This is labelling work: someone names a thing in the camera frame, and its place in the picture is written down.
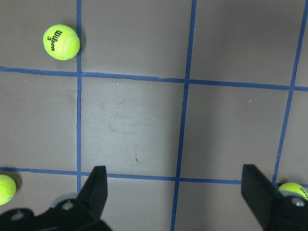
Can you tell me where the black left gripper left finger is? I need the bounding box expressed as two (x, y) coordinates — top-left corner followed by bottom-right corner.
(0, 166), (111, 231)

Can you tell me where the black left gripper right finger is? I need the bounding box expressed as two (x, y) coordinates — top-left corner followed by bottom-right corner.
(241, 164), (308, 231)

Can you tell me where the tennis ball near left arm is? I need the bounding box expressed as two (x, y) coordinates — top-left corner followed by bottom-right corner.
(278, 182), (308, 200)

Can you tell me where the centre tennis ball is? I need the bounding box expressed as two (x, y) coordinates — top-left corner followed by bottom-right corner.
(0, 175), (16, 205)

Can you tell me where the front Wilson tennis ball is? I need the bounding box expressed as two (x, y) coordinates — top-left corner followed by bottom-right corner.
(43, 25), (80, 61)

